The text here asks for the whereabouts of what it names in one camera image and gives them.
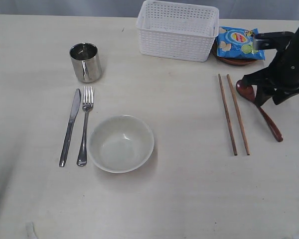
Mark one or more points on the white perforated plastic basket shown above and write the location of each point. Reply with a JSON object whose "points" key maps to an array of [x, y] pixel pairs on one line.
{"points": [[177, 30]]}

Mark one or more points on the silver metal fork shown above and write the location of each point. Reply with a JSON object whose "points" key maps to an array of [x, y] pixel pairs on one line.
{"points": [[87, 106]]}

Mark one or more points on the stainless steel cup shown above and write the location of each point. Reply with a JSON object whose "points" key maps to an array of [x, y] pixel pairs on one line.
{"points": [[86, 64]]}

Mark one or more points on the glossy ceramic bowl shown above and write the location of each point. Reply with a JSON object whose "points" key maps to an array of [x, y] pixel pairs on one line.
{"points": [[121, 144]]}

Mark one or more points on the silver metal table knife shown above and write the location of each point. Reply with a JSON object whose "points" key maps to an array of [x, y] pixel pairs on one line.
{"points": [[74, 111]]}

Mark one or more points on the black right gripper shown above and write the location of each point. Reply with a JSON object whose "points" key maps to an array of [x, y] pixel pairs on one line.
{"points": [[282, 73]]}

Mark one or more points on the brown round wooden plate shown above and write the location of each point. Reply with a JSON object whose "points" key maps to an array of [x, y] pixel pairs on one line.
{"points": [[230, 61]]}

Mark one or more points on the dark wooden spoon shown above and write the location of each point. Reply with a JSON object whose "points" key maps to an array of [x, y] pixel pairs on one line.
{"points": [[248, 93]]}

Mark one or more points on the brown wooden chopstick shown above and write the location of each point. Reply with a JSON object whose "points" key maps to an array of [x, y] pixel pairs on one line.
{"points": [[238, 115], [227, 116]]}

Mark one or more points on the blue chips snack bag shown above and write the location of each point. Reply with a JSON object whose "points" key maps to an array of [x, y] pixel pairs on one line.
{"points": [[237, 43]]}

